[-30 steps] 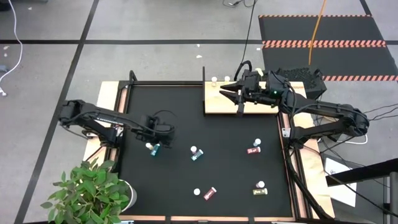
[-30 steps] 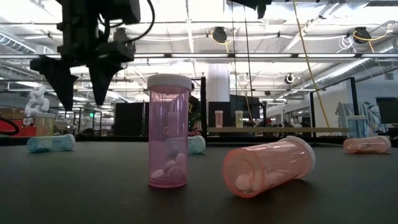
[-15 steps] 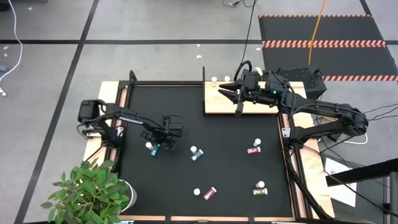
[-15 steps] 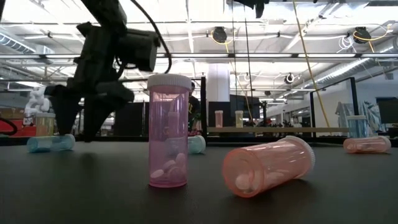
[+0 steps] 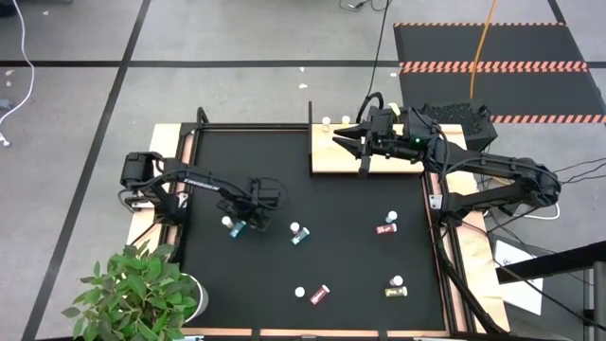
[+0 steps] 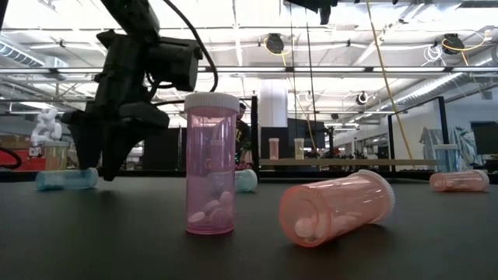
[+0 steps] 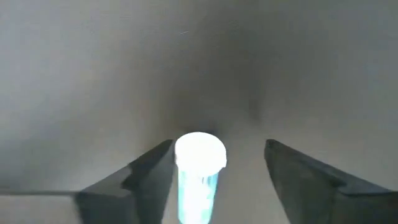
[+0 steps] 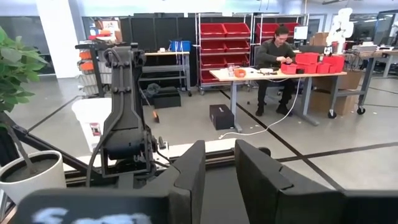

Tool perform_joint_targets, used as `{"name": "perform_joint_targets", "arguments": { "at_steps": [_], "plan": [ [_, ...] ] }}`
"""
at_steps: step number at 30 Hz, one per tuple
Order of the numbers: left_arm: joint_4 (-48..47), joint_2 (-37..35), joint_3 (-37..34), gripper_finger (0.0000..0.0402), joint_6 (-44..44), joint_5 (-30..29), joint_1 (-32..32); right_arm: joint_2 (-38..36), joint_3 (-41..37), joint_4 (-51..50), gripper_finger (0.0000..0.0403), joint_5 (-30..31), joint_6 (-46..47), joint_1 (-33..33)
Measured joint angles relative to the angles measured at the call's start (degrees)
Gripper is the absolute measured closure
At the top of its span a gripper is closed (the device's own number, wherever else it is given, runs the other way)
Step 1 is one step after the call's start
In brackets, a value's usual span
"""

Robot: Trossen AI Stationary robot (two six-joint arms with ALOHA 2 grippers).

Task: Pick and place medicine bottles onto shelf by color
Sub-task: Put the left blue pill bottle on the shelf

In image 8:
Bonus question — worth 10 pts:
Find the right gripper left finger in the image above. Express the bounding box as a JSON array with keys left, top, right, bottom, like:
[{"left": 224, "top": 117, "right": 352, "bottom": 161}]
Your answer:
[{"left": 141, "top": 139, "right": 207, "bottom": 224}]

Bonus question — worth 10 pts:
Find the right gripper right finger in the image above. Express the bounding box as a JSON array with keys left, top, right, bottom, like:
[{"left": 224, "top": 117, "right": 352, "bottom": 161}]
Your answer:
[{"left": 234, "top": 139, "right": 346, "bottom": 224}]

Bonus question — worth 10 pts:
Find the light wooden table side board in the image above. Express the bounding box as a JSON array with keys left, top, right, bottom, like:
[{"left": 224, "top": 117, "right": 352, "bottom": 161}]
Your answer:
[{"left": 62, "top": 138, "right": 238, "bottom": 172}]

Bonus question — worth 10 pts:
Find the black box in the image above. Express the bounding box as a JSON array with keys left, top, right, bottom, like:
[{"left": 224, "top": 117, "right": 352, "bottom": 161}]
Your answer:
[{"left": 208, "top": 103, "right": 236, "bottom": 131}]

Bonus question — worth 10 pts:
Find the orange hand brush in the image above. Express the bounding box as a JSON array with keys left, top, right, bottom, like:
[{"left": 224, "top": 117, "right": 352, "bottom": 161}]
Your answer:
[{"left": 148, "top": 102, "right": 160, "bottom": 124}]

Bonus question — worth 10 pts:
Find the black equipment case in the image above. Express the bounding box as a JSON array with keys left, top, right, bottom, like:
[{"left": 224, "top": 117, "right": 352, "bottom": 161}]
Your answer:
[{"left": 151, "top": 86, "right": 182, "bottom": 110}]

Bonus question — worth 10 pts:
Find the brown cardboard box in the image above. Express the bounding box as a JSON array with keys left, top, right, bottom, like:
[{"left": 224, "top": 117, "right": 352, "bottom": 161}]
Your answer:
[
  {"left": 309, "top": 32, "right": 331, "bottom": 47},
  {"left": 307, "top": 90, "right": 357, "bottom": 117},
  {"left": 312, "top": 70, "right": 363, "bottom": 91}
]

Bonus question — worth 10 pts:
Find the wooden top work table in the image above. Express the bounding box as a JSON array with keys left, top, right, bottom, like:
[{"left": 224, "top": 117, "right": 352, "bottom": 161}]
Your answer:
[{"left": 209, "top": 66, "right": 348, "bottom": 134}]

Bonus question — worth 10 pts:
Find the white plastic bin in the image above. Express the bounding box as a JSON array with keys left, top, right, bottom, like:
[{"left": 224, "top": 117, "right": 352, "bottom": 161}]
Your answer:
[{"left": 71, "top": 96, "right": 114, "bottom": 154}]

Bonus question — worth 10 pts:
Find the cart with wooden top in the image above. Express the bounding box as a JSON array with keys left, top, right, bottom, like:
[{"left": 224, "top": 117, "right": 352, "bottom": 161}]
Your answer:
[{"left": 138, "top": 50, "right": 193, "bottom": 97}]

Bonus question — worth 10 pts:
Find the person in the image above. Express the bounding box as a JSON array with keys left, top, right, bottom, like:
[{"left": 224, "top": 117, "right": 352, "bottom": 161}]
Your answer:
[{"left": 253, "top": 24, "right": 299, "bottom": 118}]

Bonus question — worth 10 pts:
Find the blue plastic bin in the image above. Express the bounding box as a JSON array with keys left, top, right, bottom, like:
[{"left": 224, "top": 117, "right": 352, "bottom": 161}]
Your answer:
[{"left": 169, "top": 40, "right": 192, "bottom": 53}]

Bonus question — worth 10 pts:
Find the metal storage rack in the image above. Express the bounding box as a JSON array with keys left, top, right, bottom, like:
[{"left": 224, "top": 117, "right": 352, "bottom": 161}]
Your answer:
[
  {"left": 195, "top": 12, "right": 253, "bottom": 96},
  {"left": 251, "top": 14, "right": 305, "bottom": 68}
]

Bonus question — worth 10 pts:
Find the cart with orange parts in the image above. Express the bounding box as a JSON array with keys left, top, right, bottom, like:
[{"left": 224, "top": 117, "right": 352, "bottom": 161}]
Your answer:
[{"left": 75, "top": 42, "right": 108, "bottom": 98}]

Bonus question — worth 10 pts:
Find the white lit monitor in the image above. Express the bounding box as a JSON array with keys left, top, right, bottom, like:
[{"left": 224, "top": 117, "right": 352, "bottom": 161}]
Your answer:
[{"left": 293, "top": 26, "right": 309, "bottom": 41}]

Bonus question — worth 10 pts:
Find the white desktop device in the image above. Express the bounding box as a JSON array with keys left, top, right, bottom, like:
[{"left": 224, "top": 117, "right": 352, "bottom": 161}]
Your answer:
[{"left": 352, "top": 43, "right": 379, "bottom": 53}]

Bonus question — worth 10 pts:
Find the work table with casters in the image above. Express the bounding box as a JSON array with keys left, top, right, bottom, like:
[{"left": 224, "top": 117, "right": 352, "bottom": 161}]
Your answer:
[{"left": 328, "top": 49, "right": 398, "bottom": 121}]

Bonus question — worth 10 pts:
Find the notice board with papers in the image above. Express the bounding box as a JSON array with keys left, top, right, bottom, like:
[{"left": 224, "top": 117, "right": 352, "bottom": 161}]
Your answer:
[{"left": 82, "top": 17, "right": 123, "bottom": 42}]

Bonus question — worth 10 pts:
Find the white square column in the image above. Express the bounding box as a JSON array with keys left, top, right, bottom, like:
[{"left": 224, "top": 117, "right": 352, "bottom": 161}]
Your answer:
[{"left": 35, "top": 0, "right": 81, "bottom": 79}]

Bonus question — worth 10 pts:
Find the green potted plant white pot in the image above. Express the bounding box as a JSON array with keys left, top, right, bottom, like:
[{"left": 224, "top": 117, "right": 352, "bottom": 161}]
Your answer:
[{"left": 0, "top": 26, "right": 68, "bottom": 205}]

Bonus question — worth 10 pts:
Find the white floor cable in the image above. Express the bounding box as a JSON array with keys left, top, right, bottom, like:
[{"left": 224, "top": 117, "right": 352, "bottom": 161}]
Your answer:
[{"left": 218, "top": 77, "right": 303, "bottom": 140}]

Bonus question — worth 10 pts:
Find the black rig frame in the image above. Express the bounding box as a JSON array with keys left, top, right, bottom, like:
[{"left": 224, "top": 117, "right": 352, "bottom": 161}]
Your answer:
[{"left": 0, "top": 111, "right": 282, "bottom": 200}]

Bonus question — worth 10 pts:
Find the black divider panel wall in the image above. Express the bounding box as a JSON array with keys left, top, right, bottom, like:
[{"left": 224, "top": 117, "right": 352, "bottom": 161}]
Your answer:
[{"left": 119, "top": 12, "right": 200, "bottom": 88}]

